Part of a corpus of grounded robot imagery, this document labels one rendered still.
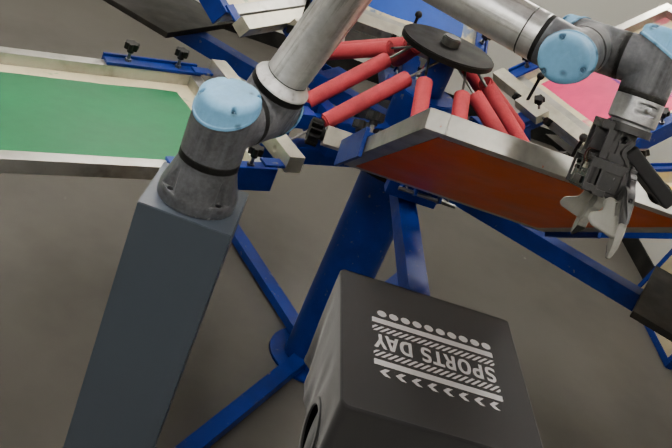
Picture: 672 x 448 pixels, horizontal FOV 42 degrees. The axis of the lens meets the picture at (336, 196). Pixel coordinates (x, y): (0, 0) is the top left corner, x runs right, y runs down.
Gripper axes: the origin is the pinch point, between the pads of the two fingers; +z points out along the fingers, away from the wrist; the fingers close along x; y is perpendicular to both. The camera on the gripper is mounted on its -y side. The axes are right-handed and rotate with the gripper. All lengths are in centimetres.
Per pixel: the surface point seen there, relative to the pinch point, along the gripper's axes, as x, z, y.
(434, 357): -50, 41, 0
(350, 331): -50, 41, 20
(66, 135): -92, 28, 96
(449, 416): -32, 47, -1
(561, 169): -14.4, -9.3, 3.9
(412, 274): -86, 33, 1
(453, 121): -14.9, -10.8, 24.7
